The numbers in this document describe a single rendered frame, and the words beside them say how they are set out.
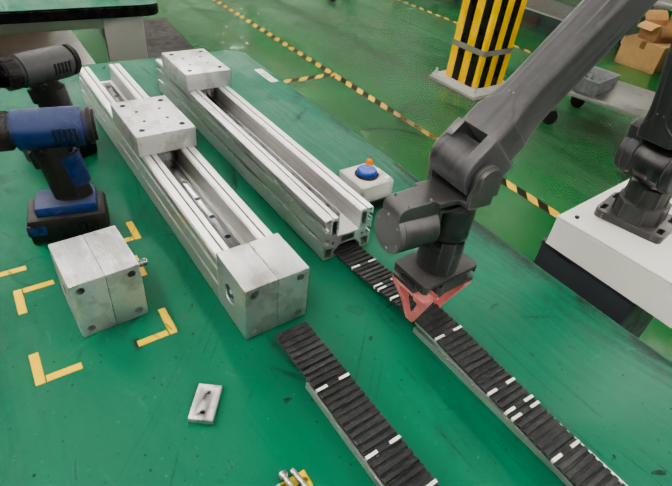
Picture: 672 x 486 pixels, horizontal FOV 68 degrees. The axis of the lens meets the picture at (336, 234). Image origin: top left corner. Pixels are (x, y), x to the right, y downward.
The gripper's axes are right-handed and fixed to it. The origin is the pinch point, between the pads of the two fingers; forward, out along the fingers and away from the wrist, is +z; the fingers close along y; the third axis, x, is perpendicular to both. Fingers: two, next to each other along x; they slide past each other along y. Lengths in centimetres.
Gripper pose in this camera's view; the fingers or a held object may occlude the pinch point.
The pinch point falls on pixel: (423, 308)
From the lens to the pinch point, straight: 75.6
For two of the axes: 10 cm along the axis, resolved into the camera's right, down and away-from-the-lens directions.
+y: -8.1, 2.9, -5.1
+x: 5.8, 5.4, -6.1
